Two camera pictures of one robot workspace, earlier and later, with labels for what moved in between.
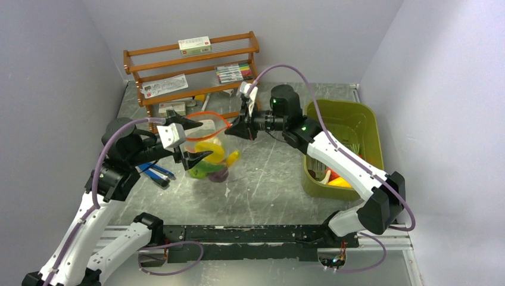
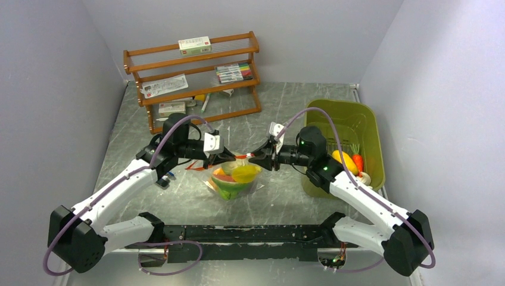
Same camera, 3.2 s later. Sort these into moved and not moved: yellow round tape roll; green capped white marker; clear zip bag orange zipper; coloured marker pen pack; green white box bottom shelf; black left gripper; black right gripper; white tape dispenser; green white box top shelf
Moved: black left gripper; clear zip bag orange zipper; black right gripper
Not moved: green white box bottom shelf; coloured marker pen pack; yellow round tape roll; green capped white marker; white tape dispenser; green white box top shelf
